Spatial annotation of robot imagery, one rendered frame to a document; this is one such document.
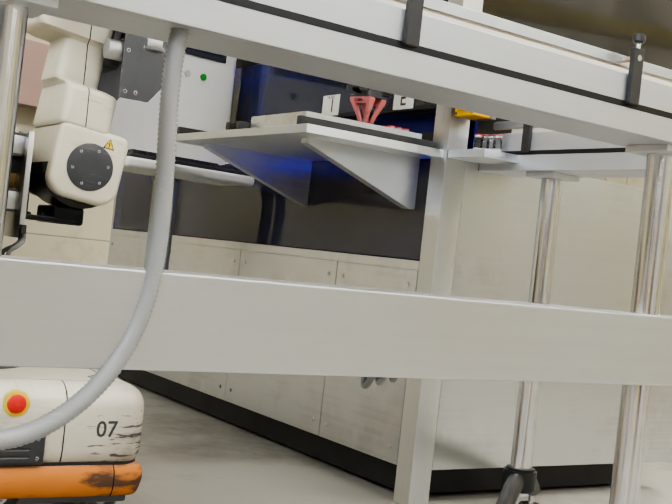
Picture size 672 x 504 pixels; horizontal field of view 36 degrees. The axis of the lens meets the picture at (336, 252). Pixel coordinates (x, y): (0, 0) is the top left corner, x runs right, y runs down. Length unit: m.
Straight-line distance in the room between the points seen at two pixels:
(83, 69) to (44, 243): 3.67
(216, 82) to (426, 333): 2.01
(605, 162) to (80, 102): 1.15
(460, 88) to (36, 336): 0.68
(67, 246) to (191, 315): 4.81
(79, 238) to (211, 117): 2.86
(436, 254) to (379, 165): 0.26
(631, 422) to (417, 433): 0.81
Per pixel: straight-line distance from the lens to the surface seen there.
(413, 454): 2.57
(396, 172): 2.57
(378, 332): 1.43
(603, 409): 3.02
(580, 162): 2.37
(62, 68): 2.36
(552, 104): 1.61
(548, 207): 2.48
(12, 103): 1.21
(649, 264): 1.86
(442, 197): 2.53
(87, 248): 6.14
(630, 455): 1.88
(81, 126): 2.31
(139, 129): 3.21
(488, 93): 1.52
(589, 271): 2.91
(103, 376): 1.23
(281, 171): 2.96
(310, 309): 1.36
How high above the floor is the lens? 0.59
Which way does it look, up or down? level
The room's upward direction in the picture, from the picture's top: 6 degrees clockwise
